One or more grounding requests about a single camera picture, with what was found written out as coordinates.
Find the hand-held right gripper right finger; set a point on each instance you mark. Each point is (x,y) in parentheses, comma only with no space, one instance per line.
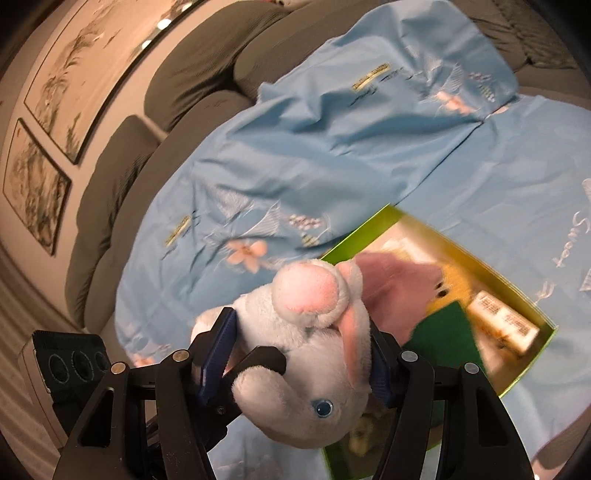
(379,369)

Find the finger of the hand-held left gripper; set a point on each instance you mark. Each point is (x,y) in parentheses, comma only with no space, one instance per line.
(258,362)

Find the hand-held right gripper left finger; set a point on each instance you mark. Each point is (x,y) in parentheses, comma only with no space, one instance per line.
(217,355)

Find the white plush bunny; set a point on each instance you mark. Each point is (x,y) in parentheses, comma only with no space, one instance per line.
(295,392)

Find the yellow green sponge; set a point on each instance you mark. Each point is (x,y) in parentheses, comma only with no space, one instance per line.
(443,337)

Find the pink quilted cloth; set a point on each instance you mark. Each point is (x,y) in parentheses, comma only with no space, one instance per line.
(397,286)

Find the cookie plush toy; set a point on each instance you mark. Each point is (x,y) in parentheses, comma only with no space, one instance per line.
(455,281)

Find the small cream tissue pack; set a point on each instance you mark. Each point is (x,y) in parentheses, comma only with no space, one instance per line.
(503,323)

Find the green box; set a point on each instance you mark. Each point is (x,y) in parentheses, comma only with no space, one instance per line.
(364,235)

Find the small framed ink painting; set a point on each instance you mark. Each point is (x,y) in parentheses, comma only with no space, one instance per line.
(32,184)

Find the light blue floral bedsheet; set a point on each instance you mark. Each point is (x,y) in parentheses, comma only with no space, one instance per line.
(323,138)

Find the grey sofa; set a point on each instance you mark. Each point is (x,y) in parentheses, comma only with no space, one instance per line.
(194,78)

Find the large framed ink painting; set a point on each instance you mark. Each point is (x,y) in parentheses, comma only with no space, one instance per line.
(83,69)

